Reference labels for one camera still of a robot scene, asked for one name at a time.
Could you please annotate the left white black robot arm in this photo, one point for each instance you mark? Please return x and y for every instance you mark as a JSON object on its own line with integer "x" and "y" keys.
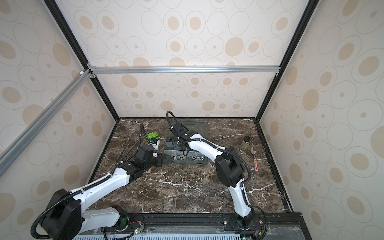
{"x": 67, "y": 213}

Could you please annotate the green snack packet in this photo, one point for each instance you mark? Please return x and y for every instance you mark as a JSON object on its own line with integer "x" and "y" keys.
{"x": 152, "y": 135}

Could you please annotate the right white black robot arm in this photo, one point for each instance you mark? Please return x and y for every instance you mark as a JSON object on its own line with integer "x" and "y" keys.
{"x": 232, "y": 170}

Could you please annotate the silver hex nuts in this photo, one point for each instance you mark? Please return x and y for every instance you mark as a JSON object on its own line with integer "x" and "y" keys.
{"x": 197, "y": 158}

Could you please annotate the small spice jar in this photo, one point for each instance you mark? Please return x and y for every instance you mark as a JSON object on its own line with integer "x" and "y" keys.
{"x": 245, "y": 143}

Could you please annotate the diagonal aluminium frame bar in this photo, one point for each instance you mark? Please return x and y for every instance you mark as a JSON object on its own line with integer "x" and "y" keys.
{"x": 27, "y": 136}

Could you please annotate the metal tongs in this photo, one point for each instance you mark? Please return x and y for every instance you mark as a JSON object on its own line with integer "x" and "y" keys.
{"x": 129, "y": 147}

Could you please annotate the horizontal aluminium frame bar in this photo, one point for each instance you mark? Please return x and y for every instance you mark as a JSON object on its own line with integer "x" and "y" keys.
{"x": 185, "y": 70}

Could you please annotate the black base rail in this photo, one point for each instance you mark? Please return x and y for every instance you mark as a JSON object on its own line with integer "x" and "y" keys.
{"x": 217, "y": 226}

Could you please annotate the pink handled spoon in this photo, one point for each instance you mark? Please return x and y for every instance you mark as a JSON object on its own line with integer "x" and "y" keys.
{"x": 255, "y": 159}

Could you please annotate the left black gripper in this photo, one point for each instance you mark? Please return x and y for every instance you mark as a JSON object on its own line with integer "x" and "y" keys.
{"x": 159, "y": 160}

